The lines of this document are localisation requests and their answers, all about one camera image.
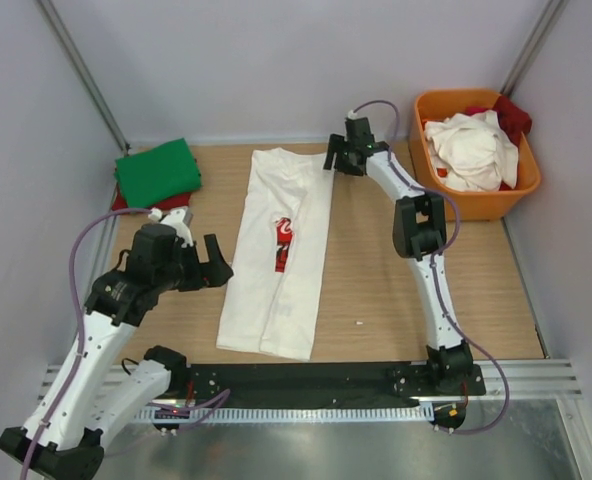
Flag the white Coca-Cola print t-shirt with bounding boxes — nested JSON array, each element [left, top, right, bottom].
[[216, 148, 334, 361]]

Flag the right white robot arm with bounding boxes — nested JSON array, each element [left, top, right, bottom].
[[324, 117, 474, 394]]

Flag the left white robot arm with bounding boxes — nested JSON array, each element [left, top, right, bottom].
[[0, 223, 233, 479]]

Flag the folded red t-shirt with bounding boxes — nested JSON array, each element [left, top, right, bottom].
[[111, 191, 191, 211]]

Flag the folded green t-shirt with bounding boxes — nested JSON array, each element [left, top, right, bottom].
[[114, 138, 202, 208]]

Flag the white crumpled t-shirt in basket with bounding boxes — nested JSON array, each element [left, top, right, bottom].
[[424, 110, 519, 192]]

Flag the orange plastic laundry basket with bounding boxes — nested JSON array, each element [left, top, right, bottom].
[[408, 89, 541, 221]]

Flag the dark red garment in basket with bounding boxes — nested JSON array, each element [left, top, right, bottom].
[[463, 93, 533, 147]]

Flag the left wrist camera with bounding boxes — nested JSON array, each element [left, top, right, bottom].
[[147, 206, 194, 246]]

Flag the white slotted cable duct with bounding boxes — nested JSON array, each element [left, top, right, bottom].
[[132, 403, 434, 425]]

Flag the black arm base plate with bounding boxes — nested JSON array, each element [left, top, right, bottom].
[[187, 361, 486, 400]]

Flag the right aluminium corner post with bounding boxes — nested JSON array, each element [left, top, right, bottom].
[[500, 0, 570, 97]]

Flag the aluminium corner post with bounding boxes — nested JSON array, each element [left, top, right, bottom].
[[35, 0, 130, 155], [500, 0, 570, 97]]

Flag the left aluminium corner post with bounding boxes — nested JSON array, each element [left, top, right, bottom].
[[35, 0, 130, 155]]

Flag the aluminium frame rail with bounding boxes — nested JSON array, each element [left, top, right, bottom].
[[38, 359, 583, 401]]

